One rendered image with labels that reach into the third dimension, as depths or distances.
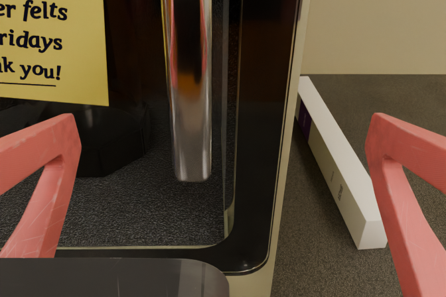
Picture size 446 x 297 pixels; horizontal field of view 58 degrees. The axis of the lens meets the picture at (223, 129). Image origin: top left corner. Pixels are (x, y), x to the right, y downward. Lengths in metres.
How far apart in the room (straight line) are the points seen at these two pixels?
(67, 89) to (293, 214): 0.27
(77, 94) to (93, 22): 0.04
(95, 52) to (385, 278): 0.29
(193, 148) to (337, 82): 0.52
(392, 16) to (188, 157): 0.58
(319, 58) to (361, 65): 0.07
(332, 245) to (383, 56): 0.42
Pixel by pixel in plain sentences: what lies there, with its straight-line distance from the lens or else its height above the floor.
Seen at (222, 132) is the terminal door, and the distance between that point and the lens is 0.21.
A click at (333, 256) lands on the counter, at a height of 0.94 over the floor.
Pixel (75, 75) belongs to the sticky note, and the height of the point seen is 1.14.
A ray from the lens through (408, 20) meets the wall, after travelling 0.72.
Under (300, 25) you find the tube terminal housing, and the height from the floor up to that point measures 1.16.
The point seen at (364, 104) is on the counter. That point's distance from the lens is 0.60.
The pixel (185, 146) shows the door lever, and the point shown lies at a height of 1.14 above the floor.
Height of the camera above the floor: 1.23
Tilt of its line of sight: 34 degrees down
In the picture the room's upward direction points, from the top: 1 degrees clockwise
